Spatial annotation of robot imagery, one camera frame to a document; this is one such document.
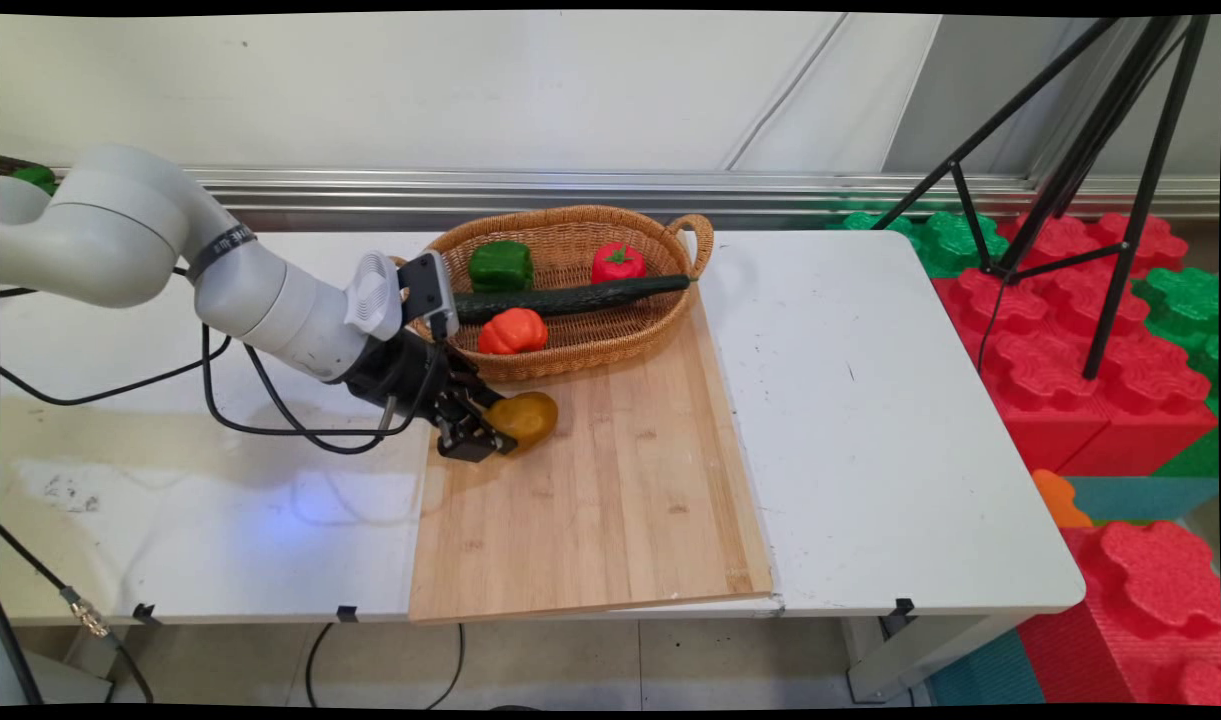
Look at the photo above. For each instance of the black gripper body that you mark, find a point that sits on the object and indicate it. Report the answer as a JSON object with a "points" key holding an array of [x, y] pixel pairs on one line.
{"points": [[405, 375]]}

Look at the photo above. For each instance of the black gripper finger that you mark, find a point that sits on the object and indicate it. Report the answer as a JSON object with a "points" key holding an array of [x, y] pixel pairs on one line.
{"points": [[467, 437], [482, 393]]}

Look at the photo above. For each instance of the yellow toy bell pepper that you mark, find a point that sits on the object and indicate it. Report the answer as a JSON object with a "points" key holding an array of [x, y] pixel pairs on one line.
{"points": [[530, 418]]}

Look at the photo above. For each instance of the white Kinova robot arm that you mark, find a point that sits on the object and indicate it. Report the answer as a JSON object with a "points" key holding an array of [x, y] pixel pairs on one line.
{"points": [[120, 230]]}

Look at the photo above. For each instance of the orange toy bell pepper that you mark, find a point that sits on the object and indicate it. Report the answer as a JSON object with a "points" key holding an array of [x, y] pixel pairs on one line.
{"points": [[513, 332]]}

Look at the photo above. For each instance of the green toy bell pepper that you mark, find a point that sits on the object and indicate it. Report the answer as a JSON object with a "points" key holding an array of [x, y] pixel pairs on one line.
{"points": [[500, 267]]}

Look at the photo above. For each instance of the dark green toy cucumber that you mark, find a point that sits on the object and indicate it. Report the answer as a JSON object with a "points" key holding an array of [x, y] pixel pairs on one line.
{"points": [[570, 298]]}

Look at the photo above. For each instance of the bamboo cutting board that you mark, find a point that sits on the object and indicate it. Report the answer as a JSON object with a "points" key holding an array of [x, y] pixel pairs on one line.
{"points": [[590, 500]]}

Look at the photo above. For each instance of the red toy tomato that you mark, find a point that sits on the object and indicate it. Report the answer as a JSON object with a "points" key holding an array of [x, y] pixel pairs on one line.
{"points": [[618, 265]]}

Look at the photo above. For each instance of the woven wicker basket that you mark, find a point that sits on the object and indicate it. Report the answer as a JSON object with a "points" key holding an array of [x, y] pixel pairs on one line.
{"points": [[570, 225]]}

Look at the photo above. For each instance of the small green foam piece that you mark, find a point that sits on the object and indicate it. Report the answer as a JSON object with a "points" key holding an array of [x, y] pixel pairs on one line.
{"points": [[35, 178]]}

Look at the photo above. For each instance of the green foam block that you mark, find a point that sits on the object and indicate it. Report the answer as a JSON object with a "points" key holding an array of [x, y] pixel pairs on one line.
{"points": [[1185, 300], [955, 245]]}

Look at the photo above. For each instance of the white table leg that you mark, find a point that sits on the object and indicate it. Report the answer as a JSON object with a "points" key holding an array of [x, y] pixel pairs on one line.
{"points": [[910, 660]]}

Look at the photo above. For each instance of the large red foam block stack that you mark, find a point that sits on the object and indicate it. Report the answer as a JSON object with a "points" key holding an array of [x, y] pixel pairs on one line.
{"points": [[1050, 360]]}

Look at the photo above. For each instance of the orange foam piece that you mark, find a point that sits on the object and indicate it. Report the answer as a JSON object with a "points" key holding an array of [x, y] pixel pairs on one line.
{"points": [[1060, 500]]}

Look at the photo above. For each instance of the teal foam mat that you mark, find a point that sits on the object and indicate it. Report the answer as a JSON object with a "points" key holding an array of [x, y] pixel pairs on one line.
{"points": [[1150, 498]]}

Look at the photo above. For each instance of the black tripod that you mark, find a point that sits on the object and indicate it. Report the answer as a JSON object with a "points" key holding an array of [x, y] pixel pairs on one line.
{"points": [[1146, 190]]}

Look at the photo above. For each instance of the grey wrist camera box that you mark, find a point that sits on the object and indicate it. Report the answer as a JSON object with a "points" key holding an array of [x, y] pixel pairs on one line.
{"points": [[428, 290]]}

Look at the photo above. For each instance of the aluminium wall rail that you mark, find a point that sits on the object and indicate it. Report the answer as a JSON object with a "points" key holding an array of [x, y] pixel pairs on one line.
{"points": [[570, 190]]}

